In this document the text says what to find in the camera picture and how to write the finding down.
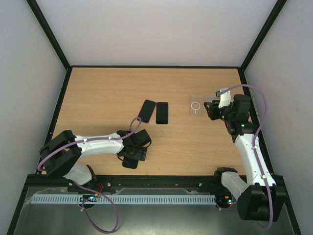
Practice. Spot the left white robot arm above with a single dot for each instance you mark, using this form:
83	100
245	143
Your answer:
60	156

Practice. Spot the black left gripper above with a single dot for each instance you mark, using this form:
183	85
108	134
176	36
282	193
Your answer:
140	155

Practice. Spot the black front mounting rail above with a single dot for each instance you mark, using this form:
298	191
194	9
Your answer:
111	183

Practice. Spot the black aluminium frame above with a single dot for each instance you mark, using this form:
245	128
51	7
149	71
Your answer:
241	70

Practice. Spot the pink phone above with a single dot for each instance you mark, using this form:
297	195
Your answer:
147	110

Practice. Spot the clear magsafe phone case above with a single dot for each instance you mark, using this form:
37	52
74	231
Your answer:
195	105

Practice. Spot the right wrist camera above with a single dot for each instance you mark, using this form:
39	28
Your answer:
225	97

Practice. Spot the grey slotted cable duct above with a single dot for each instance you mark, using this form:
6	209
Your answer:
125	199

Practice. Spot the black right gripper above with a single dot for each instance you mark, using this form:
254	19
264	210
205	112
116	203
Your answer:
212	110

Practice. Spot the phone with black screen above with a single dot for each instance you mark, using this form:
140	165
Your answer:
162	113

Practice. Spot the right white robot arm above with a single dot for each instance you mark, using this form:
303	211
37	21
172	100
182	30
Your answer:
259	197

